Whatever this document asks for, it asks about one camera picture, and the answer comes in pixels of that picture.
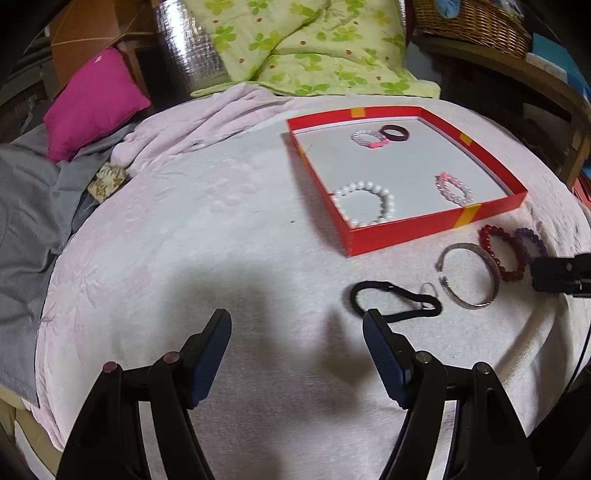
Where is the black elastic hair tie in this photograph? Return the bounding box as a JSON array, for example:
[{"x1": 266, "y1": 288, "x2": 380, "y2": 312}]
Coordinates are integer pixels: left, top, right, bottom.
[{"x1": 348, "y1": 279, "x2": 444, "y2": 324}]

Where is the purple bead bracelet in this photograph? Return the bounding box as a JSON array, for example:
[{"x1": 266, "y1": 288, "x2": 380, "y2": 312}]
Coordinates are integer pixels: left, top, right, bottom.
[{"x1": 514, "y1": 227, "x2": 550, "y2": 259}]

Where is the red bead bracelet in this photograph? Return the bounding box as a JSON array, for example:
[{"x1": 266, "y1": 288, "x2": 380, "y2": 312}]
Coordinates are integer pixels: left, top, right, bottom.
[{"x1": 478, "y1": 223, "x2": 529, "y2": 283}]

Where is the silver metal bangle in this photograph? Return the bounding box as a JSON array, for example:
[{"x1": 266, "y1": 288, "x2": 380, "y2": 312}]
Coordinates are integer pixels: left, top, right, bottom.
[{"x1": 436, "y1": 243, "x2": 501, "y2": 310}]

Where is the white pearl bead bracelet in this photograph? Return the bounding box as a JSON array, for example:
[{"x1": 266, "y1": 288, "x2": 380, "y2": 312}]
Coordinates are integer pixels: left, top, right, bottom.
[{"x1": 330, "y1": 180, "x2": 398, "y2": 230}]

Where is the pink crystal bead bracelet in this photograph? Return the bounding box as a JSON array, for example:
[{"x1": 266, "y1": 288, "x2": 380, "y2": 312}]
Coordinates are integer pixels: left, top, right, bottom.
[{"x1": 434, "y1": 172, "x2": 475, "y2": 207}]

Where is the clear pink bead bracelet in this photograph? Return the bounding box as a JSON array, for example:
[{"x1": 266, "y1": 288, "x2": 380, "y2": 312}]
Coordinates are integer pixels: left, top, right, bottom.
[{"x1": 351, "y1": 128, "x2": 390, "y2": 150}]

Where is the dark maroon hair band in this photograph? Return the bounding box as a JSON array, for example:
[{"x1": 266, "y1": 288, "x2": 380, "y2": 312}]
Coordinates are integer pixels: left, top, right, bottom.
[{"x1": 379, "y1": 124, "x2": 410, "y2": 142}]

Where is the pale pink fleece blanket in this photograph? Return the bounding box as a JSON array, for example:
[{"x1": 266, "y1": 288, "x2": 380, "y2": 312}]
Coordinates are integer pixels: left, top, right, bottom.
[{"x1": 28, "y1": 97, "x2": 590, "y2": 479}]

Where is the wooden bench table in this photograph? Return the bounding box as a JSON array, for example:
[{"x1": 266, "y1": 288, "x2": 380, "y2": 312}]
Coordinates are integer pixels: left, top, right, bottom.
[{"x1": 413, "y1": 35, "x2": 590, "y2": 187}]

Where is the red shallow box tray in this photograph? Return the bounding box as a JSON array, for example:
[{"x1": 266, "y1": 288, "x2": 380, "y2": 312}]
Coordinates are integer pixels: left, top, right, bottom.
[{"x1": 287, "y1": 105, "x2": 527, "y2": 256}]

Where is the small floral patterned cloth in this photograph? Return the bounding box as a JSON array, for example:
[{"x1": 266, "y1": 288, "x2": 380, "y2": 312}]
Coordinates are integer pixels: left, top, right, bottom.
[{"x1": 87, "y1": 163, "x2": 128, "y2": 203}]

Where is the blue fashion box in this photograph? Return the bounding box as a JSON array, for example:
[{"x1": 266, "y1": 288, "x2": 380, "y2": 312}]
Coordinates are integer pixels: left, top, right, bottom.
[{"x1": 526, "y1": 33, "x2": 590, "y2": 97}]

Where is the grey bed sheet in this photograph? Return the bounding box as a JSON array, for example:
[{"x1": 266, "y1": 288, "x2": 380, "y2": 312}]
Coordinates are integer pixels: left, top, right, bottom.
[{"x1": 1, "y1": 124, "x2": 134, "y2": 404}]

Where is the wicker basket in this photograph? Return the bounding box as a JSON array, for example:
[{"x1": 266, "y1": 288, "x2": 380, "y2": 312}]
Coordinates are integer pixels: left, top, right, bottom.
[{"x1": 412, "y1": 0, "x2": 532, "y2": 58}]

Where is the magenta pillow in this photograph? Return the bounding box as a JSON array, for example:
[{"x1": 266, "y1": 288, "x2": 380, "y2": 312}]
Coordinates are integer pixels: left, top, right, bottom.
[{"x1": 43, "y1": 47, "x2": 151, "y2": 163}]

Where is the silver foil insulation roll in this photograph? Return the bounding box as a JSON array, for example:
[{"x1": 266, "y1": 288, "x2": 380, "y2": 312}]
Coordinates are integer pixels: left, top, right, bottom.
[{"x1": 153, "y1": 0, "x2": 229, "y2": 94}]

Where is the green clover quilt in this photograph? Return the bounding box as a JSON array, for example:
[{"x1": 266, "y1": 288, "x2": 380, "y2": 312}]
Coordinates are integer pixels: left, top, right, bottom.
[{"x1": 186, "y1": 0, "x2": 440, "y2": 98}]

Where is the orange wooden cabinet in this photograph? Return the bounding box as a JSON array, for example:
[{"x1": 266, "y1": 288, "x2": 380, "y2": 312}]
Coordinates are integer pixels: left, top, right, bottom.
[{"x1": 49, "y1": 0, "x2": 156, "y2": 88}]

